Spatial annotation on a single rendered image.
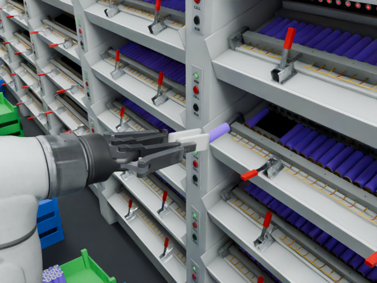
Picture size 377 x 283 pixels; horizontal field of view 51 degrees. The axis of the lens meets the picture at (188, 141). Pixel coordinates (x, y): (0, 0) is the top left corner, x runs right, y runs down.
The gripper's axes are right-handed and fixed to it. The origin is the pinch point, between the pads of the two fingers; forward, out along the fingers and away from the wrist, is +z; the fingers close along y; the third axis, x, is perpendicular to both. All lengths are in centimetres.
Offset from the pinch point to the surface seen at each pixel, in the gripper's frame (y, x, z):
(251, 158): 0.8, 7.2, 18.3
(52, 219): 85, 72, 4
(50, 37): 131, 7, 19
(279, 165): -6.2, 5.8, 19.0
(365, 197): -24.0, 3.4, 19.9
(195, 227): 16.8, 36.1, 19.9
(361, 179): -21.1, 2.1, 22.9
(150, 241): 49, 66, 28
